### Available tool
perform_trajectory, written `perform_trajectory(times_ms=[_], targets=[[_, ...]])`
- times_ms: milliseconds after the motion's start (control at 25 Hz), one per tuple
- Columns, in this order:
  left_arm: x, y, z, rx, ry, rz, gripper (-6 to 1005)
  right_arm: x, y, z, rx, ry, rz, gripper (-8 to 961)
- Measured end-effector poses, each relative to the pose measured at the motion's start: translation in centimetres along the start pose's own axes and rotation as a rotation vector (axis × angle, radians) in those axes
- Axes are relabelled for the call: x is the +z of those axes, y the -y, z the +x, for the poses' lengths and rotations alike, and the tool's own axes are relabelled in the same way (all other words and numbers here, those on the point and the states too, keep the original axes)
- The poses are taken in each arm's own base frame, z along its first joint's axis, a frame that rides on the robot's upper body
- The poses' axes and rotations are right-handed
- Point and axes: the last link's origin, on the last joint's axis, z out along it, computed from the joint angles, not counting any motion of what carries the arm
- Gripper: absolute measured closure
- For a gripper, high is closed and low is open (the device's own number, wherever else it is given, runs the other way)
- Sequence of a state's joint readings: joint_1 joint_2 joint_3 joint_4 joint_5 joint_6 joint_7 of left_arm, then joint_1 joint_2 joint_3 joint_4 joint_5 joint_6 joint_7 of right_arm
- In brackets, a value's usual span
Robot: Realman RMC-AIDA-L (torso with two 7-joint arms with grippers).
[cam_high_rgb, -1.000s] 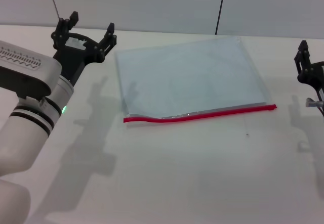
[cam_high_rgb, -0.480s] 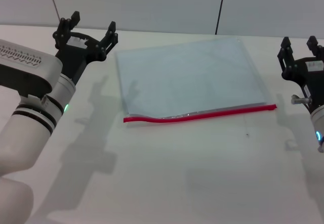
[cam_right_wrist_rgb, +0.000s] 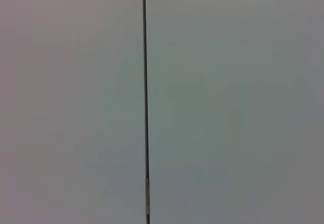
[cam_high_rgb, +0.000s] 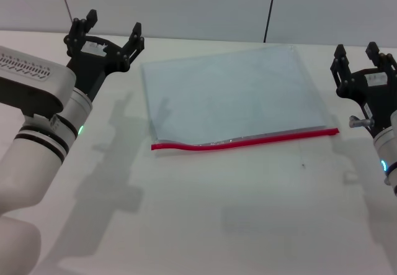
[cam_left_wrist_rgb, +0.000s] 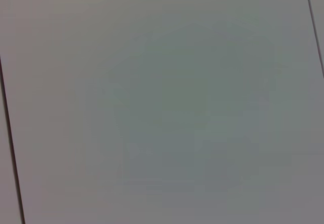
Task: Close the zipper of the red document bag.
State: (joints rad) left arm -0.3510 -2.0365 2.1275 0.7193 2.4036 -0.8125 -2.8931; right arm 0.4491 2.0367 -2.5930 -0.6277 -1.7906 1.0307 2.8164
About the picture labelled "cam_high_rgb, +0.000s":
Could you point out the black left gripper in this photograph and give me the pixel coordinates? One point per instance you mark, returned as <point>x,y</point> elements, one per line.
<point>90,70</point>

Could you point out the dark wall joint strip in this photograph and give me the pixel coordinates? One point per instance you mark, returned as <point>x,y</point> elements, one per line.
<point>269,14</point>
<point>65,2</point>

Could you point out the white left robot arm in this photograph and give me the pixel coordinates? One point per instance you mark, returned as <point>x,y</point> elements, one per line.
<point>31,169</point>

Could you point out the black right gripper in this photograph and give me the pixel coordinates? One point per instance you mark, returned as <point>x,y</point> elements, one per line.
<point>372,98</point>

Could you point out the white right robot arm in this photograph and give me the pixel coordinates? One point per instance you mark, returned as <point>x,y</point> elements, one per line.
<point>387,154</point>

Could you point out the transparent document bag red zip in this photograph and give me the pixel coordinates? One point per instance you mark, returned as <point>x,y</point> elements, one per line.
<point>223,95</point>

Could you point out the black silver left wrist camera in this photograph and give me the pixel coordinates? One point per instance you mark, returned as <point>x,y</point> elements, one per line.
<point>31,82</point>

